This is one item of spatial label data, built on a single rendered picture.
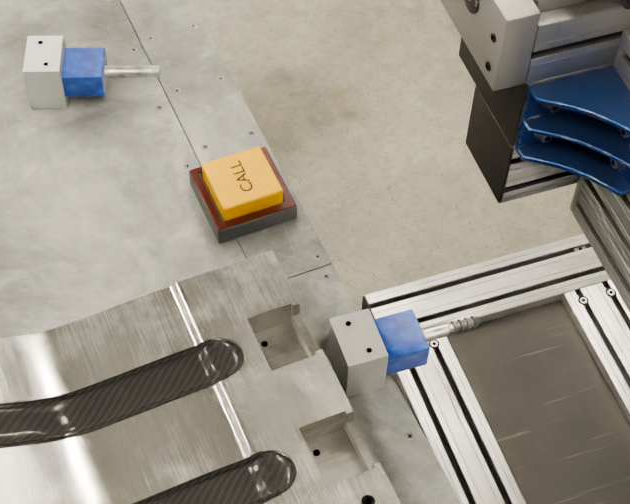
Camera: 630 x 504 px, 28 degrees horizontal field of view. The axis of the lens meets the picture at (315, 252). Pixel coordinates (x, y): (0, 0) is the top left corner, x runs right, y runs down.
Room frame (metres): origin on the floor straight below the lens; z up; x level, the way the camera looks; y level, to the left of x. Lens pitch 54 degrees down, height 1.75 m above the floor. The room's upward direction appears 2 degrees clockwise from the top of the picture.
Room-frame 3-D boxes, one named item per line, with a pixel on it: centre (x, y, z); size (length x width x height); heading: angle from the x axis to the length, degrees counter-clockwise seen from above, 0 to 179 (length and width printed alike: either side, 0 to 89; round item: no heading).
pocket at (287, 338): (0.54, 0.02, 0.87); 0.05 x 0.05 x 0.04; 25
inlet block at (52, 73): (0.88, 0.23, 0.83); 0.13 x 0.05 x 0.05; 94
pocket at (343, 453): (0.44, -0.02, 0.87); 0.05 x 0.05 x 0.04; 25
